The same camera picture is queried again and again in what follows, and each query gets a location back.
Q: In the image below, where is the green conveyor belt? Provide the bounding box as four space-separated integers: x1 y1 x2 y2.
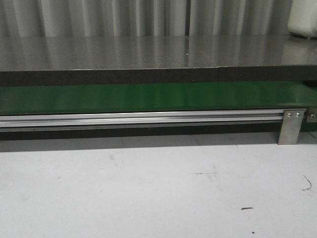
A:
0 81 317 115

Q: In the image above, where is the grey pleated curtain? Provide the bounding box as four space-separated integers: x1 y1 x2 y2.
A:
0 0 291 37

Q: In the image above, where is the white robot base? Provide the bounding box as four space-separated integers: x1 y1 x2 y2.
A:
287 0 317 38

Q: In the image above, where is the dark raised platform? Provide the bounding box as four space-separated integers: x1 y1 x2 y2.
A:
0 34 317 87

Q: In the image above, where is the steel end bracket with bolt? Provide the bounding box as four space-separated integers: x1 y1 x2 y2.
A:
306 106 317 123

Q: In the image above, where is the steel conveyor support bracket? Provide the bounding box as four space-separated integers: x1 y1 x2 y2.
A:
278 110 305 145

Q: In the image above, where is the aluminium conveyor side rail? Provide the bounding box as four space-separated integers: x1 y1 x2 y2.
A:
0 109 284 128

